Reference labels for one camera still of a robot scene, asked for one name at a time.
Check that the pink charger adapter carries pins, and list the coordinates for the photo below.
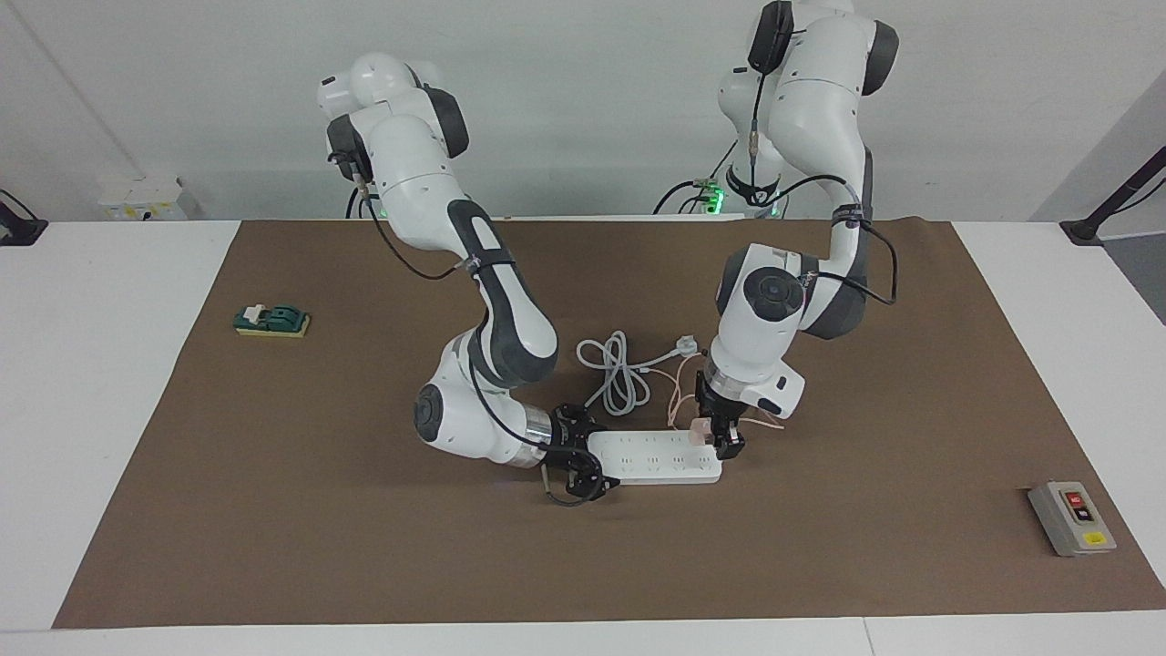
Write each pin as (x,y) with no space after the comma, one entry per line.
(700,432)

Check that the black table clamp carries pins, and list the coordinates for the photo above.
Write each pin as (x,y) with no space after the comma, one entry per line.
(20,228)

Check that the white wall box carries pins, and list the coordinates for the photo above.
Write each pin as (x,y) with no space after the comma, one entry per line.
(141,200)

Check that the brown table mat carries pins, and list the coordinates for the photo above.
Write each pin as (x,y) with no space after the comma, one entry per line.
(364,510)

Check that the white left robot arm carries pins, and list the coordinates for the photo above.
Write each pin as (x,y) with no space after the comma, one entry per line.
(820,91)

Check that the white power strip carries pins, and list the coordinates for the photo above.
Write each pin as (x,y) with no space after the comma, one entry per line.
(656,460)

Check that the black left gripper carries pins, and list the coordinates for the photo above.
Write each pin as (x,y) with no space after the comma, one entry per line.
(724,396)

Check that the green knife switch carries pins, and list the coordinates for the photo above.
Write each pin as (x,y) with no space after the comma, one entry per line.
(273,321)

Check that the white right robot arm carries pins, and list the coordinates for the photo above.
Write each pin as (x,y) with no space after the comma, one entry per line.
(410,173)

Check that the grey on-off switch box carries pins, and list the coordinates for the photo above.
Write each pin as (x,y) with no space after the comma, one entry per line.
(1070,519)

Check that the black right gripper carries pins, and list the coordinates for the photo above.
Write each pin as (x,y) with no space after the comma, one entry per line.
(567,451)

